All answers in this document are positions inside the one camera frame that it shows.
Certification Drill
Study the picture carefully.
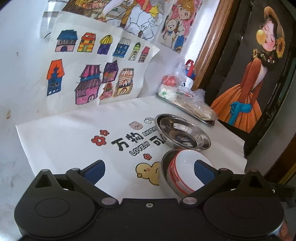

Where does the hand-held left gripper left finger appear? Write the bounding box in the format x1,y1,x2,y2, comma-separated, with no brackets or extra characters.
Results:
35,159,119,208

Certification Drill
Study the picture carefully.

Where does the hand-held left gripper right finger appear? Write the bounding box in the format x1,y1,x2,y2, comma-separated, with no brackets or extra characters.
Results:
180,160,269,207

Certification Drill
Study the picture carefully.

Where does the white ceramic bowl red rim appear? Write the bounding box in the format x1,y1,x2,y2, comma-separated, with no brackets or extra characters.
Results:
167,150,217,195

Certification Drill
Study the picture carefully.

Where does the large steel plate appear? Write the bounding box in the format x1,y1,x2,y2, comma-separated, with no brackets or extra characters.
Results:
154,113,211,151

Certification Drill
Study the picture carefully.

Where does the stainless steel bowl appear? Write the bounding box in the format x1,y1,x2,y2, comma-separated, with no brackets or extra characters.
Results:
160,149,210,200

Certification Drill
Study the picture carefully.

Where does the white printed tablecloth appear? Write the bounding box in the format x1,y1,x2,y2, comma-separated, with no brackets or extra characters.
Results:
15,95,248,205

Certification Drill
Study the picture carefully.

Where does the clear bag of beige food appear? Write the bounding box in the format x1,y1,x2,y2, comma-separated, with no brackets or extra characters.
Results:
177,89,218,121

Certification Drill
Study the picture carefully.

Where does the metal tray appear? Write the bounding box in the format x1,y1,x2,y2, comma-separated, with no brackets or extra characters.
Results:
155,92,215,127

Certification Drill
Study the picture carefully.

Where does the brown wooden furniture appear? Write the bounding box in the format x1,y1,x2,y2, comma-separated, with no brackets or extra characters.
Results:
264,136,296,184

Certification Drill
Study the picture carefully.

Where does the white food packet green label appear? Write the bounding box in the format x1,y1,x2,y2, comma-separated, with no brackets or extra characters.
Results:
159,85,179,100

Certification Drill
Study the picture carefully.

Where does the framed painting orange dress figure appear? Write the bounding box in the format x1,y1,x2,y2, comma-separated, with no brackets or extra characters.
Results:
205,0,296,158

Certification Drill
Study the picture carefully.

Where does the white bottle blue red cap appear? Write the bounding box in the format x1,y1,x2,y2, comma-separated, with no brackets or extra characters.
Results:
182,60,197,91

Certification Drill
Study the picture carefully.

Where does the red round item in bag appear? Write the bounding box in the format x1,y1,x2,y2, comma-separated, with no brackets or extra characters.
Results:
162,75,178,87

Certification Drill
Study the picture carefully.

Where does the colourful houses drawing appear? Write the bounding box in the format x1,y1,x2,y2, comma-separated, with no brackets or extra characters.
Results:
45,21,161,107

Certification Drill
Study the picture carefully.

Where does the large coloured figure drawing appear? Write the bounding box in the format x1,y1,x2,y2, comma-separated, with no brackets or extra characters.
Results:
62,0,177,42

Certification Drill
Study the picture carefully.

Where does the wooden door frame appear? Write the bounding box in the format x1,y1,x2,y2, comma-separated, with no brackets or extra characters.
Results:
192,0,241,91

